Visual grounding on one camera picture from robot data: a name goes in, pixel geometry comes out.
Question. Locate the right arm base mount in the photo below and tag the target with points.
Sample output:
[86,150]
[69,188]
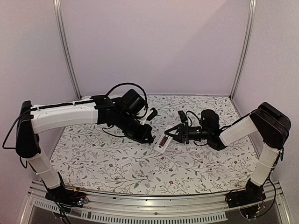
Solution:
[251,194]

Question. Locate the white AC remote control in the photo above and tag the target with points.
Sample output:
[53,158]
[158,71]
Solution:
[159,149]

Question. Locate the left aluminium frame post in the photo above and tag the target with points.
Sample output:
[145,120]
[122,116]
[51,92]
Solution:
[65,47]

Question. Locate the floral patterned table mat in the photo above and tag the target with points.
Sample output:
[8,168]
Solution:
[89,158]

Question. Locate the right aluminium frame post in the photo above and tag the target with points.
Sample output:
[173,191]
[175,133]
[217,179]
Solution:
[245,47]

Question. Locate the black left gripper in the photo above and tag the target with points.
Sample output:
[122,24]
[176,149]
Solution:
[147,132]

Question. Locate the black battery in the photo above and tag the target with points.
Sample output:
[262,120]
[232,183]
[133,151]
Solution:
[163,141]

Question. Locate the clear battery compartment cover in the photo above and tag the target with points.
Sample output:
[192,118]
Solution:
[125,162]

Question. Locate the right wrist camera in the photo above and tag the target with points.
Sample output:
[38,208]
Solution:
[183,116]

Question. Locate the aluminium frame post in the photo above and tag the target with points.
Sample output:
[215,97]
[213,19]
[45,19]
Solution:
[245,47]
[65,47]

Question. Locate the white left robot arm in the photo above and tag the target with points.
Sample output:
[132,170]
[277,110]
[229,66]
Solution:
[129,113]

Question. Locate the aluminium front rail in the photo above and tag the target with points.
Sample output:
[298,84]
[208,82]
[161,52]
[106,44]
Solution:
[117,208]

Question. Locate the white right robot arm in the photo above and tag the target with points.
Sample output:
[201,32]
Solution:
[266,121]

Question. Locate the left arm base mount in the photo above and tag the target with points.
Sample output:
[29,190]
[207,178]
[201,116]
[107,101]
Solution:
[66,197]

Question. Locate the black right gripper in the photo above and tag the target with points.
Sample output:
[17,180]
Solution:
[184,133]

